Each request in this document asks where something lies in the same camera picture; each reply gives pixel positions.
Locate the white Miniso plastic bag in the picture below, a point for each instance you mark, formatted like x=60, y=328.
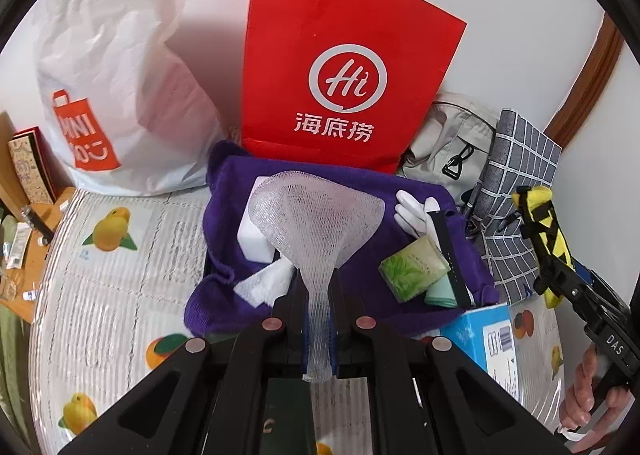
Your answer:
x=124, y=114

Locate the blue tissue pack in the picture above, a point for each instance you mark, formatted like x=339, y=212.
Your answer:
x=486, y=336

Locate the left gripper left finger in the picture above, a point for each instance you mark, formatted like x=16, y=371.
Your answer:
x=207, y=398

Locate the red Haidilao paper bag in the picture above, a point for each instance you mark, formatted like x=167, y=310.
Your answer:
x=343, y=82

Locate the brown patterned book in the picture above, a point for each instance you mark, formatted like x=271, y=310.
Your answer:
x=31, y=167

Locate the wooden nightstand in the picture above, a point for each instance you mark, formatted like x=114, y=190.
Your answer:
x=28, y=277

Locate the light green soap pack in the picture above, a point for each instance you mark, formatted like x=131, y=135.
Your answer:
x=412, y=270

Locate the purple towel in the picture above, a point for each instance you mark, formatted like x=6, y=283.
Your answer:
x=213, y=306

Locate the white foam fruit net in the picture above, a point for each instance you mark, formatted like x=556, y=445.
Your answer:
x=318, y=225

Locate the white tissue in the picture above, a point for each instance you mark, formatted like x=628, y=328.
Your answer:
x=267, y=285

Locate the dark green tea box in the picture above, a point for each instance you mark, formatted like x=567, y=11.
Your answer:
x=288, y=426

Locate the white rubber glove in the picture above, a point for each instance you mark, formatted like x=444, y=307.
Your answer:
x=415, y=219

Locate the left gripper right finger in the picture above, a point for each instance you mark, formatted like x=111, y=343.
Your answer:
x=427, y=397

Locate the brown wooden door frame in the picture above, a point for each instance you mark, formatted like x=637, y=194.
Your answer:
x=589, y=84

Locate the beige backpack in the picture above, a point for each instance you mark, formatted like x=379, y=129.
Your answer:
x=451, y=148

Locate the white sponge block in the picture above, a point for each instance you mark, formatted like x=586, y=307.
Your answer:
x=253, y=244

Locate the person right hand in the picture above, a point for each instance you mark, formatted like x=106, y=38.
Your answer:
x=579, y=399

